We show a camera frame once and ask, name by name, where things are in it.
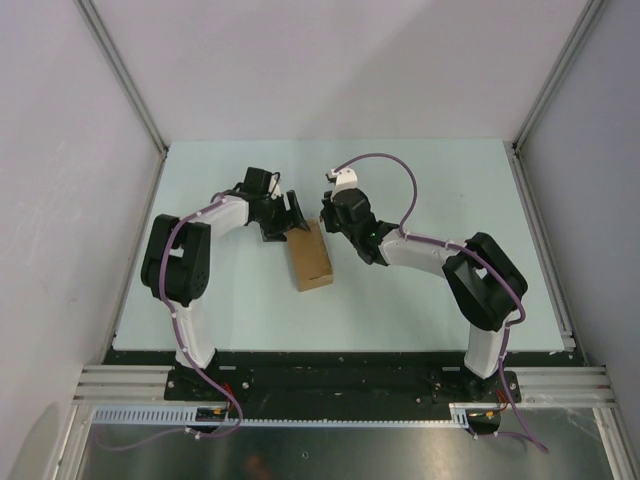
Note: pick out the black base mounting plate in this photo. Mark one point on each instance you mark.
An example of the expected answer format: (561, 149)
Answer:
(338, 386)

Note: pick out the aluminium frame post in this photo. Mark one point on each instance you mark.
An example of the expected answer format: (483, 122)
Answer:
(576, 41)
(104, 40)

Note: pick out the brown cardboard express box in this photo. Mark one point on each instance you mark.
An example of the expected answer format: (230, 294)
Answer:
(311, 262)

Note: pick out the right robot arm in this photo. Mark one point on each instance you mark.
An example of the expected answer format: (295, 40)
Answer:
(486, 285)

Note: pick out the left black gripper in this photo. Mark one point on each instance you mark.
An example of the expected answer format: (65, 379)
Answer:
(275, 233)

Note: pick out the right aluminium frame post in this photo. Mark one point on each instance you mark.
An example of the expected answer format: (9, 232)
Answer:
(576, 41)

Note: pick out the right aluminium side rail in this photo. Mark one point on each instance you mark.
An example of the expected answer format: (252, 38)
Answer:
(543, 249)

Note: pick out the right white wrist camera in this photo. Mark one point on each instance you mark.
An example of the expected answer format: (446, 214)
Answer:
(345, 178)

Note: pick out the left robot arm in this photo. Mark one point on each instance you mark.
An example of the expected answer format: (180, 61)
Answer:
(177, 262)

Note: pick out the aluminium front cross rail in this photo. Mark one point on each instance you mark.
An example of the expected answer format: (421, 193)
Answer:
(540, 387)

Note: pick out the left aluminium frame post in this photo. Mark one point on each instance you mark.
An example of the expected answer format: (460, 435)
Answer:
(104, 40)

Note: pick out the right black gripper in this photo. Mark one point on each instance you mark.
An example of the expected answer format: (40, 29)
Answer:
(326, 213)

